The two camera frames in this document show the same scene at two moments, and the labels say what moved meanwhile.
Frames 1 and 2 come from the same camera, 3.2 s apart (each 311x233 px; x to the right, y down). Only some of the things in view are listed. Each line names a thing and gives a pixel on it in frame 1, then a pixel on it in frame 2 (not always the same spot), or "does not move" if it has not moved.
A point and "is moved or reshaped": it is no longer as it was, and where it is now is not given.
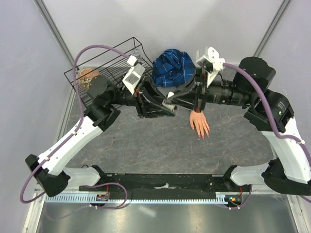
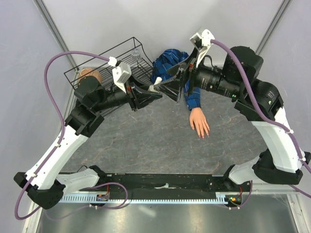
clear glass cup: (136, 52) does not move
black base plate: (166, 184) does not move
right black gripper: (198, 98) -> (190, 64)
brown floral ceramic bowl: (85, 76) does not move
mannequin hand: (201, 124) does not move
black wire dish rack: (104, 75) does not move
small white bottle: (170, 94) is moved or reshaped
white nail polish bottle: (169, 106) is moved or reshaped
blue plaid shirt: (173, 68) does not move
